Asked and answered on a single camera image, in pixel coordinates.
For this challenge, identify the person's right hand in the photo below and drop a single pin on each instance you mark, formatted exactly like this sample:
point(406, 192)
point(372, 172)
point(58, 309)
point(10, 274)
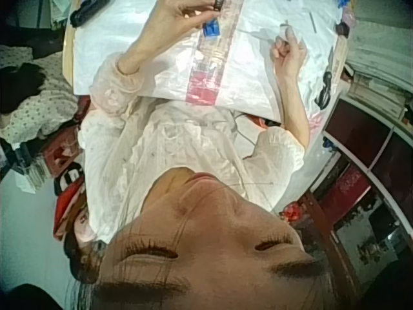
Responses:
point(290, 58)

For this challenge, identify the person's left hand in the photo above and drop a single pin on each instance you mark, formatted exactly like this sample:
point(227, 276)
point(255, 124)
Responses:
point(175, 17)

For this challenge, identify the small blue plastic part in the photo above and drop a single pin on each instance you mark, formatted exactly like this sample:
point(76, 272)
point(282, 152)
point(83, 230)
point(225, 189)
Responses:
point(211, 29)

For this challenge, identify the thin metal needle tool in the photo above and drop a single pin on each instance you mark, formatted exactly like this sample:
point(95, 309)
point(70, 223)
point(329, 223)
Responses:
point(258, 35)

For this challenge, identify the thin grey rod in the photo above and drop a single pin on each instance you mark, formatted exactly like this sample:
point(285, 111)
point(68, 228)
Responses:
point(313, 22)

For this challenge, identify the white plastic sheet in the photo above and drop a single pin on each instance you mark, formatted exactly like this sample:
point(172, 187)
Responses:
point(245, 74)

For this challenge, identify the small black round object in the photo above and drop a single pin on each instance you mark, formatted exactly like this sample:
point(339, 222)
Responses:
point(342, 28)

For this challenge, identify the small blue object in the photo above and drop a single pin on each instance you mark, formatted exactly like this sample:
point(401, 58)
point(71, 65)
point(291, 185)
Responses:
point(341, 2)

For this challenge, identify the black elongated case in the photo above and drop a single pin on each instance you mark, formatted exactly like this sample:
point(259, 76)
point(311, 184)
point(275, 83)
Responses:
point(82, 14)

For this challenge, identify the dark red cabinet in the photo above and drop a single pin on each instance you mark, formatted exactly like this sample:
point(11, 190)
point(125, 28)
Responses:
point(364, 168)

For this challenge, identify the polka dot cloth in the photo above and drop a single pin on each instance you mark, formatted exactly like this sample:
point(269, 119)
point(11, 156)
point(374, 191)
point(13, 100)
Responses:
point(35, 113)

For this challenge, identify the black cloth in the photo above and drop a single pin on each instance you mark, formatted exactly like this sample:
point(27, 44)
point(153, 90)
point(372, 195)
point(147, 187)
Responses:
point(19, 87)

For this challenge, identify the red and black bag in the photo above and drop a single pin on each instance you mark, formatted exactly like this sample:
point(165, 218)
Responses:
point(66, 193)

